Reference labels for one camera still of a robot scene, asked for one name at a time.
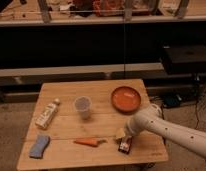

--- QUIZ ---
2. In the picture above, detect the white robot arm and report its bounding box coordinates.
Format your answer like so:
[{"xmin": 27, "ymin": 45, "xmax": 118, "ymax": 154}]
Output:
[{"xmin": 115, "ymin": 103, "xmax": 206, "ymax": 159}]

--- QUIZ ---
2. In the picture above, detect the translucent ceramic cup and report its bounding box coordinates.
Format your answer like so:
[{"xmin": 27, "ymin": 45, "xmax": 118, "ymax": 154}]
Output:
[{"xmin": 74, "ymin": 96, "xmax": 92, "ymax": 119}]

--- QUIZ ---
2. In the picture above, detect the orange carrot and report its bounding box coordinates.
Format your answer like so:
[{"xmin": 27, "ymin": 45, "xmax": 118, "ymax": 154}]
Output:
[{"xmin": 75, "ymin": 138, "xmax": 106, "ymax": 147}]

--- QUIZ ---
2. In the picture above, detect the orange round plate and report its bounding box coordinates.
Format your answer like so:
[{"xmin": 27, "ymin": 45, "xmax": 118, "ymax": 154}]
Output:
[{"xmin": 111, "ymin": 86, "xmax": 141, "ymax": 113}]

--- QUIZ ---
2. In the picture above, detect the wooden table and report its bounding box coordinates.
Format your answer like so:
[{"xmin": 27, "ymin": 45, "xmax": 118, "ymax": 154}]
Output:
[{"xmin": 17, "ymin": 79, "xmax": 168, "ymax": 171}]

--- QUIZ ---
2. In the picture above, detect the white bottle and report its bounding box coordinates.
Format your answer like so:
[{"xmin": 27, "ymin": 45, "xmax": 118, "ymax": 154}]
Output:
[{"xmin": 35, "ymin": 98, "xmax": 60, "ymax": 129}]

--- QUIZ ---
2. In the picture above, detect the blue sponge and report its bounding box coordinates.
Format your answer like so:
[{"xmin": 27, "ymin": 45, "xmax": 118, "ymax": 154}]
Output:
[{"xmin": 29, "ymin": 135, "xmax": 50, "ymax": 159}]

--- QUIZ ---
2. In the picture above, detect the black box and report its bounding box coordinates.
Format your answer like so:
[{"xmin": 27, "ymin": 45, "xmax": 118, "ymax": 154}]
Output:
[{"xmin": 161, "ymin": 45, "xmax": 206, "ymax": 74}]

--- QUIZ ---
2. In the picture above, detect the long wooden shelf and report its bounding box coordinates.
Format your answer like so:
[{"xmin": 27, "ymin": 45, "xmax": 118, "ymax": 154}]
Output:
[{"xmin": 0, "ymin": 0, "xmax": 206, "ymax": 26}]

